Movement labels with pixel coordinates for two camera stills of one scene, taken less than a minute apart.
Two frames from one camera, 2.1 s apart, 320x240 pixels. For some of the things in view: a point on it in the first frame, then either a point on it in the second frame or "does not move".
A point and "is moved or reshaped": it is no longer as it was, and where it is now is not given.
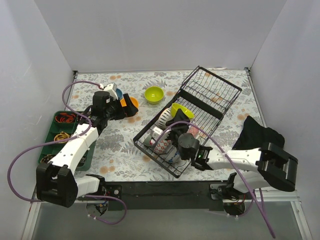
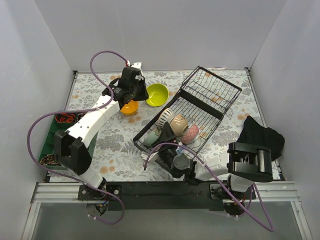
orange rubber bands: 64,117 does not move
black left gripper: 122,110 → 137,91
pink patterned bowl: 194,131 does not move
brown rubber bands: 46,159 does not move
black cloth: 254,135 does not move
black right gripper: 179,125 → 163,145
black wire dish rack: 205,100 does not move
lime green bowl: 154,95 is moved or reshaped
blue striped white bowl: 165,117 does not move
